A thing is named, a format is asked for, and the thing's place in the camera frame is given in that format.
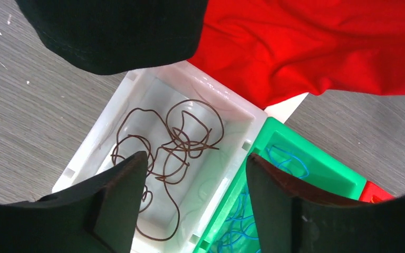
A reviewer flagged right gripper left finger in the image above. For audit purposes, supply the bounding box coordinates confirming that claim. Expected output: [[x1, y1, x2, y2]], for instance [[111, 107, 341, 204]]
[[0, 151, 148, 252]]

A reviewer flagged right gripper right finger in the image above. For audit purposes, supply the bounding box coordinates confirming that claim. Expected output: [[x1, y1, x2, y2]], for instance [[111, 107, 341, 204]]
[[246, 153, 405, 252]]

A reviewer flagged blue cable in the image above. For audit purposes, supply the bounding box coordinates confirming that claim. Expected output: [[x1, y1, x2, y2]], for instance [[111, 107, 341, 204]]
[[207, 144, 310, 253]]

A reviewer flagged green plastic bin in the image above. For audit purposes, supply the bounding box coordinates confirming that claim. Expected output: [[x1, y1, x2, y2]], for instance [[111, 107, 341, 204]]
[[194, 117, 367, 252]]

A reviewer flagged red plastic bin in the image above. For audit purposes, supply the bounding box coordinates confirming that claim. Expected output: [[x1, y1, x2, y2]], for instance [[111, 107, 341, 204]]
[[359, 180, 394, 203]]

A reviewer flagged white plastic bin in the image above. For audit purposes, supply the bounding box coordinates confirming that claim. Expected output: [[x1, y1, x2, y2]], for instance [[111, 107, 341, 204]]
[[52, 61, 267, 252]]

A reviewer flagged red t-shirt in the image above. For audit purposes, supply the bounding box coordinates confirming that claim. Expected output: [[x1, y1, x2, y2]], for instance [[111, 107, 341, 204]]
[[189, 1, 405, 108]]

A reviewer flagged black t-shirt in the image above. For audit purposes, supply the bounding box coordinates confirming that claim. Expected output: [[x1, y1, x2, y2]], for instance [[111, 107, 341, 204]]
[[17, 0, 208, 75]]

